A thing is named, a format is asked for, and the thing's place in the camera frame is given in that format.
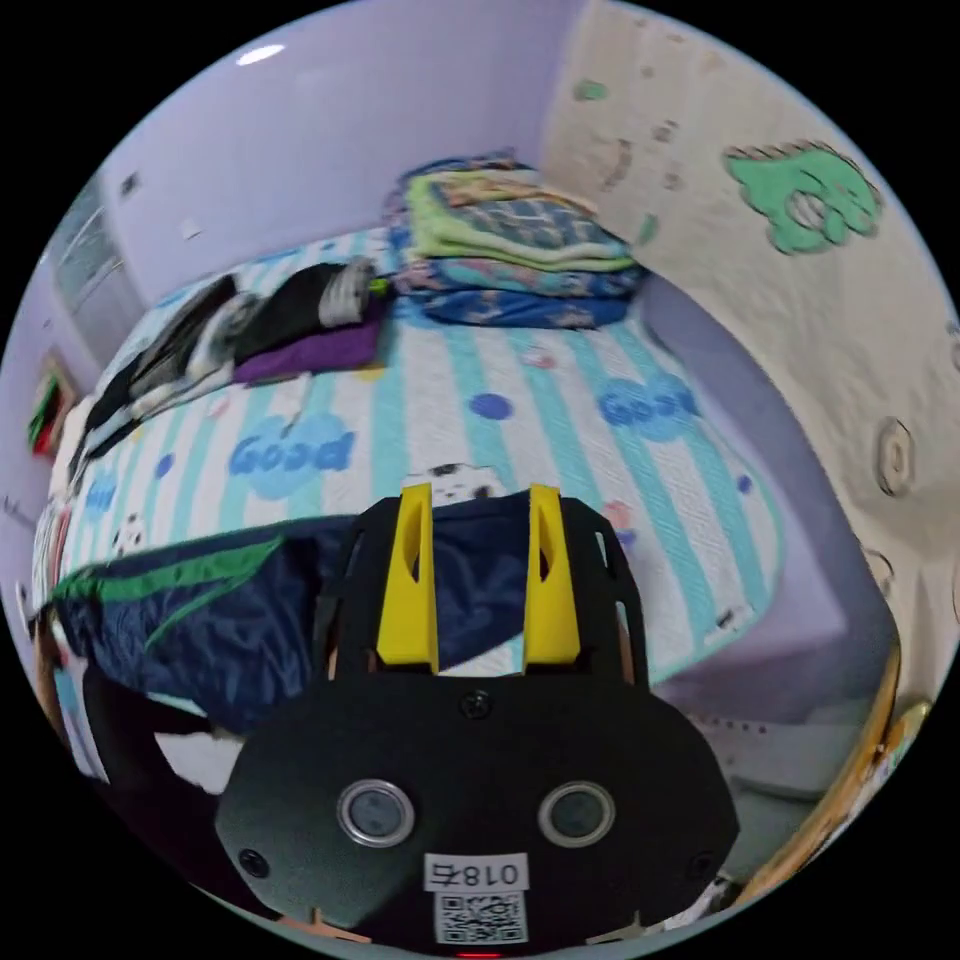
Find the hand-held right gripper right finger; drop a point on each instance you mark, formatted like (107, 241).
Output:
(550, 600)

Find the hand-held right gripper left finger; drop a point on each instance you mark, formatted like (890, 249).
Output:
(417, 600)

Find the blue sports pants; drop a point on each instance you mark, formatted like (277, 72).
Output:
(225, 600)

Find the bed with striped printed sheet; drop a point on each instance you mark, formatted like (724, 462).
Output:
(480, 375)

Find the pile of clothes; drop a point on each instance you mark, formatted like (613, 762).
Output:
(225, 330)

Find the stack of folded quilts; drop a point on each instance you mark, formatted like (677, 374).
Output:
(517, 255)

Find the window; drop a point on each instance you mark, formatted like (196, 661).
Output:
(90, 255)

